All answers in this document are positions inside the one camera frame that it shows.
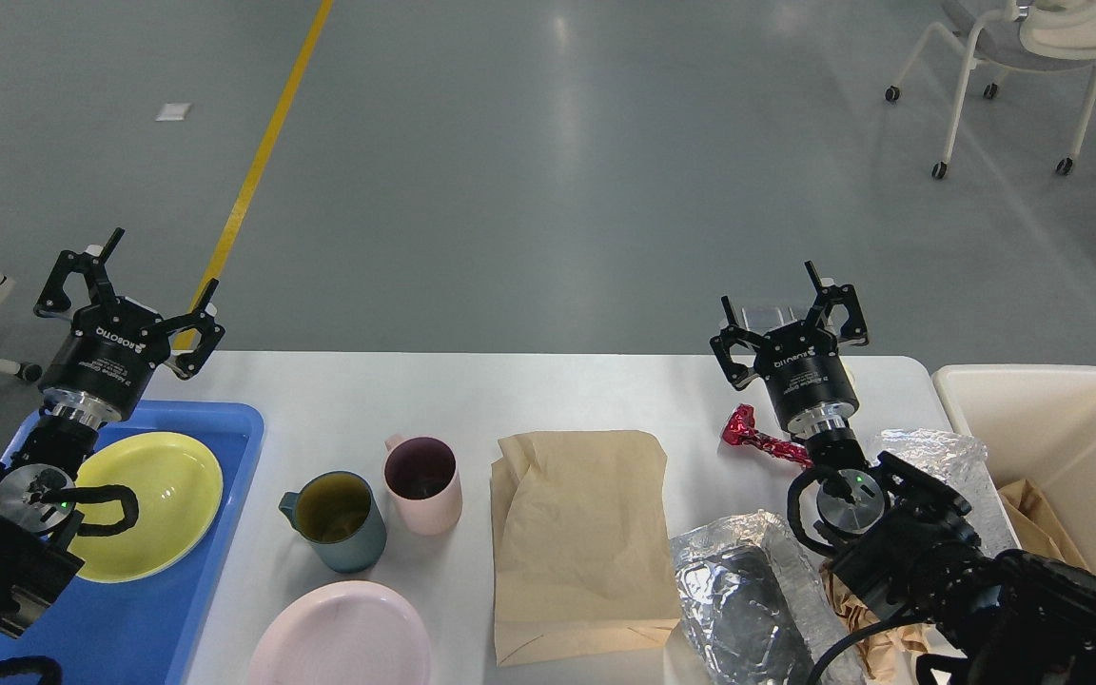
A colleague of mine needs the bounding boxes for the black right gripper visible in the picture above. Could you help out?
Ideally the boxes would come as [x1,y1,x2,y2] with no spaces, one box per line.
[710,262,871,431]

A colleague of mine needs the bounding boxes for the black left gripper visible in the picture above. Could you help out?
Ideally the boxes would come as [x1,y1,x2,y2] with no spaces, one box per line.
[34,227,225,422]

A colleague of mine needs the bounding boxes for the teal mug yellow inside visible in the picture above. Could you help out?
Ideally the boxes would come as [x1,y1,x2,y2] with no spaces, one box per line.
[278,471,387,574]

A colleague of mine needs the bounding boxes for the pink mug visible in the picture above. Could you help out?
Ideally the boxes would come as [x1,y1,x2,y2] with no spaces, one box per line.
[383,435,463,537]

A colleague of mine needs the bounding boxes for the pink plate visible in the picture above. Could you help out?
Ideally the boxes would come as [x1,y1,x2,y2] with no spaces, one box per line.
[246,580,432,684]

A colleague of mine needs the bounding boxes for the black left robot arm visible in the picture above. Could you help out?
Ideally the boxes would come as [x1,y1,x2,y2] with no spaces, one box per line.
[0,229,225,684]

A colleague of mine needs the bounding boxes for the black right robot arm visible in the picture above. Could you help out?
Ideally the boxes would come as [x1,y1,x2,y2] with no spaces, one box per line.
[710,262,1096,684]

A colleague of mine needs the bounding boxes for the floor socket plates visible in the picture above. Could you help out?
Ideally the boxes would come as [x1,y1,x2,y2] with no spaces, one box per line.
[737,306,809,335]

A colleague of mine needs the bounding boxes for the red foil wrapper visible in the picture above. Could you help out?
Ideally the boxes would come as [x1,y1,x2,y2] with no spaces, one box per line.
[719,403,813,469]

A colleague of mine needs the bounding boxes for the yellow plate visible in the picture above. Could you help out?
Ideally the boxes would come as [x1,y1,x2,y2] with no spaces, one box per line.
[69,432,225,582]

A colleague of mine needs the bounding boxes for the crumpled foil sheet right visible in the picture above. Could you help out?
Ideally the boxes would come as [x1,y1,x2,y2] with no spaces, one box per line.
[870,429,1019,557]

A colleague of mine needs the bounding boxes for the white floor label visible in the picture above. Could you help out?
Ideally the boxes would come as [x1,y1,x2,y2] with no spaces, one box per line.
[155,103,192,123]

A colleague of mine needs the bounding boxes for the brown paper bag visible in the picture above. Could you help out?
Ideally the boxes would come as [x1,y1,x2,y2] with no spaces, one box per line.
[490,430,681,667]

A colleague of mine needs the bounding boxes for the blue plastic tray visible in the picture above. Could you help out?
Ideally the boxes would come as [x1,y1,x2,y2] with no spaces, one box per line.
[0,401,263,684]

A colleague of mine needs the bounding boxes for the brown paper in bin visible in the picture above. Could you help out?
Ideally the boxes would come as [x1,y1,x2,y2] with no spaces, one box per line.
[997,479,1091,571]

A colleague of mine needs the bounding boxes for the beige waste bin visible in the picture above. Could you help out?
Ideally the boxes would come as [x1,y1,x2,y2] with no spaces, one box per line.
[932,364,1096,573]

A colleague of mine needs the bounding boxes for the crumpled brown paper ball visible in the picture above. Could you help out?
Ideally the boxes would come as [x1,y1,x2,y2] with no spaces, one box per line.
[819,562,931,684]

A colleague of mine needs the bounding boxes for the white chair on wheels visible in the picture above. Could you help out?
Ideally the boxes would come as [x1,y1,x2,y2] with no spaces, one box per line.
[884,1,1096,181]

